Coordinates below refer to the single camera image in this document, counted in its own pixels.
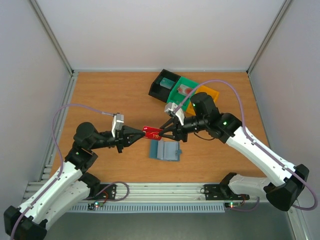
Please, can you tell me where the green plastic bin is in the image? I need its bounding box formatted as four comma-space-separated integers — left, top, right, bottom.
166, 76, 199, 105

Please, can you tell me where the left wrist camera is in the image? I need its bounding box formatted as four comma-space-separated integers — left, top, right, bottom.
111, 113, 125, 138

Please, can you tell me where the teal card holder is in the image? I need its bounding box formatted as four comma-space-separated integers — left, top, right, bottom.
149, 140, 182, 162

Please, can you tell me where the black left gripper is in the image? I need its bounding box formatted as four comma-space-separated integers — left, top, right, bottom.
89, 125, 146, 154

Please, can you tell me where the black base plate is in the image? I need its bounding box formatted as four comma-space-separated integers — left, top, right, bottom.
200, 184, 250, 201
85, 184, 117, 201

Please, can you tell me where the red patterned card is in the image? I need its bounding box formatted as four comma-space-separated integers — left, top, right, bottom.
177, 84, 193, 97

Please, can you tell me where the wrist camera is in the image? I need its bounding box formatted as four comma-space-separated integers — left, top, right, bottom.
111, 113, 125, 138
164, 102, 185, 126

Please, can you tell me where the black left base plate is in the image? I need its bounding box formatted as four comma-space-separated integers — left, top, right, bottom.
85, 184, 117, 201

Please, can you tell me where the black plastic bin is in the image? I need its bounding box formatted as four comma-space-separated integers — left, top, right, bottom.
148, 69, 181, 103

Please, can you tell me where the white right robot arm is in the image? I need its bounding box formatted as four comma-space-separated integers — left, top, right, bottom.
159, 92, 309, 212

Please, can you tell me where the red VIP card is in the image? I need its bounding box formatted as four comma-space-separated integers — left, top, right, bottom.
142, 126, 162, 141

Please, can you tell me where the grey slotted cable duct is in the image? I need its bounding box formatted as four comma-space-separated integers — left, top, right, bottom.
68, 202, 225, 214

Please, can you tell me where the aluminium front rail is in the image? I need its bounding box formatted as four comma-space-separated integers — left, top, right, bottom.
22, 181, 268, 203

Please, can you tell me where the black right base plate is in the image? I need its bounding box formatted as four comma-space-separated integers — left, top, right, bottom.
200, 184, 250, 201

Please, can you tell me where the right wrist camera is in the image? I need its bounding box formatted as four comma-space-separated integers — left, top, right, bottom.
164, 102, 185, 126

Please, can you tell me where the teal card in bin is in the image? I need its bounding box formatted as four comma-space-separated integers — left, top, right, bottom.
159, 77, 175, 90

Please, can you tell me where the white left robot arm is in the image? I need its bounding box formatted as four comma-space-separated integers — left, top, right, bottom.
3, 122, 145, 240

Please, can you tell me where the yellow plastic bin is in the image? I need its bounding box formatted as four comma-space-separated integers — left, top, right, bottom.
186, 86, 220, 116

